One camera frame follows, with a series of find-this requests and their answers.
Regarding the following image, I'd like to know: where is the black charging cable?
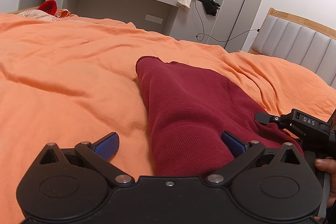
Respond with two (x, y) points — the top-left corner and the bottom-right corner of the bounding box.
(193, 0), (261, 44)

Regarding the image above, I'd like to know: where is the orange bed sheet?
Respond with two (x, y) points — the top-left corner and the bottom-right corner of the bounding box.
(1, 14), (335, 223)

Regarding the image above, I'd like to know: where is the grey padded headboard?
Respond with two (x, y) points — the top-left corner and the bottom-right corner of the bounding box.
(249, 8), (335, 88)

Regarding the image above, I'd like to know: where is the maroon knit sweater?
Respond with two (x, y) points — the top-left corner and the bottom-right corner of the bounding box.
(136, 57), (292, 176)

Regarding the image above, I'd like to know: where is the pink patterned pillow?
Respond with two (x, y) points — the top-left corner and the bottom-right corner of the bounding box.
(17, 9), (61, 22)

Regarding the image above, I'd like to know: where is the black cloth on ledge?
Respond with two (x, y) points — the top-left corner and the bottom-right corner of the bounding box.
(201, 0), (221, 16)

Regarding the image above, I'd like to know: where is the white wall socket plate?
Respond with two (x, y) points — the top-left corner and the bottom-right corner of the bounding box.
(145, 14), (163, 24)

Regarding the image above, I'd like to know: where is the red cloth item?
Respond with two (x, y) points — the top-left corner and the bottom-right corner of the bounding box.
(38, 0), (58, 16)

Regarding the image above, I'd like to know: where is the person's right hand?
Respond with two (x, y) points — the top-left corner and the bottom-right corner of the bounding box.
(314, 108), (336, 224)

